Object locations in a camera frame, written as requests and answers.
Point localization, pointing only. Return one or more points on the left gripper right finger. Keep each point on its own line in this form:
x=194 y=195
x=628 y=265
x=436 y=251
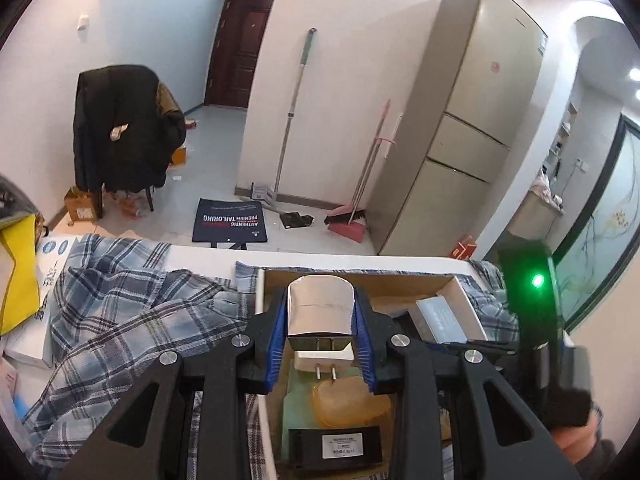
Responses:
x=494 y=433

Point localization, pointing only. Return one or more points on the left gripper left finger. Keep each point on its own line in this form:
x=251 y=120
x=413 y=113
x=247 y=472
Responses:
x=179 y=405

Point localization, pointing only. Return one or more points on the pink broom and dustpan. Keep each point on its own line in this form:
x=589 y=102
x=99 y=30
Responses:
x=344 y=220

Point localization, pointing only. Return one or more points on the green-handled mop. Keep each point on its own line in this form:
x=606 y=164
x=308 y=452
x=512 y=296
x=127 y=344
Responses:
x=265 y=194

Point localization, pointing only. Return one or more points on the orange translucent case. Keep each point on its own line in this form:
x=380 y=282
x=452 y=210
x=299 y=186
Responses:
x=347 y=402

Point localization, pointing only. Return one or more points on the beige refrigerator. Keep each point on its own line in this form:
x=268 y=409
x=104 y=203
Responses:
x=472 y=89

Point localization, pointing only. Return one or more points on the red paper bag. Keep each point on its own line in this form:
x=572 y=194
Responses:
x=464 y=248

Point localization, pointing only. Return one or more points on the blue plaid shirt cloth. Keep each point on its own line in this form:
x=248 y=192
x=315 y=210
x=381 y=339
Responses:
x=119 y=303

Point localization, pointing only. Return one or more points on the green leather pouch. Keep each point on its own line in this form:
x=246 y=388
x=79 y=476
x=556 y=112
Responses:
x=297 y=409

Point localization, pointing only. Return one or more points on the yellow bag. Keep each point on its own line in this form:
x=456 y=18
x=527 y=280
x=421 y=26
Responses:
x=19 y=285

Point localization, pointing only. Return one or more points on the grey booklet box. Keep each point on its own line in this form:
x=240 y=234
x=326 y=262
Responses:
x=435 y=321

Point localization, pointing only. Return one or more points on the white flat box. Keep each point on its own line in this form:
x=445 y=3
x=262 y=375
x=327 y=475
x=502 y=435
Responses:
x=30 y=342

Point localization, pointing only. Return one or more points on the bathroom vanity cabinet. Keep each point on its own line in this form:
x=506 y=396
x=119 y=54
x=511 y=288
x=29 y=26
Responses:
x=534 y=218

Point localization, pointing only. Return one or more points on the wall light switch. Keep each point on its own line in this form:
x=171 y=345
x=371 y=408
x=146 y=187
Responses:
x=83 y=22

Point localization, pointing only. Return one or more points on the black box with foil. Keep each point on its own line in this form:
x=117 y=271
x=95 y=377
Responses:
x=320 y=309

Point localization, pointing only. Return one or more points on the dark red door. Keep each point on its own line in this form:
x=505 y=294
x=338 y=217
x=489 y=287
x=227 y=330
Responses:
x=238 y=39

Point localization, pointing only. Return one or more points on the white power adapter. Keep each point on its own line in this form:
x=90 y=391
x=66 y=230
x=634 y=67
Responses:
x=324 y=362

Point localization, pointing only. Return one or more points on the glass sliding door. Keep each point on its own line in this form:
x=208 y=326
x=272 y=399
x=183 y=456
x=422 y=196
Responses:
x=605 y=237

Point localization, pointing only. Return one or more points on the person's right hand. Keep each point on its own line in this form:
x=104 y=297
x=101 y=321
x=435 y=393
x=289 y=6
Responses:
x=577 y=442

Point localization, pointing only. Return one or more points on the chair with black jacket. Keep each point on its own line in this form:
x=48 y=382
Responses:
x=126 y=128

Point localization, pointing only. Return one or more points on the black small box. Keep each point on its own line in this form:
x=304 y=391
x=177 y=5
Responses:
x=320 y=450

